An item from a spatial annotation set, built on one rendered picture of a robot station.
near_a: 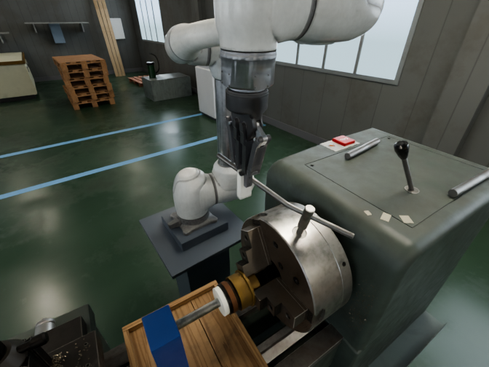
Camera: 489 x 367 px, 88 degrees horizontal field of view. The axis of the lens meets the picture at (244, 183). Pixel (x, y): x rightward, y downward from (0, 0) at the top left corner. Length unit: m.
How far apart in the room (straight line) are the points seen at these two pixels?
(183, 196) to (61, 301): 1.42
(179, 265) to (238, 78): 0.92
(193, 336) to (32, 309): 1.67
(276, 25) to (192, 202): 0.88
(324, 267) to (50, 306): 2.01
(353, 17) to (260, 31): 0.16
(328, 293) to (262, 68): 0.48
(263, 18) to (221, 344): 0.77
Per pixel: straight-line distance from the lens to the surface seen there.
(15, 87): 8.31
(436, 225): 0.72
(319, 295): 0.61
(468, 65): 3.05
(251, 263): 0.66
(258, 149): 0.45
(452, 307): 2.38
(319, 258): 0.60
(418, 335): 1.43
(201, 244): 1.25
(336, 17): 0.47
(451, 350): 2.17
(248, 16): 0.40
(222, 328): 0.86
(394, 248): 0.63
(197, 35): 0.72
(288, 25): 0.43
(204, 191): 1.14
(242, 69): 0.41
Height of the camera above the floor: 1.65
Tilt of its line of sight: 33 degrees down
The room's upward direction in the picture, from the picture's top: straight up
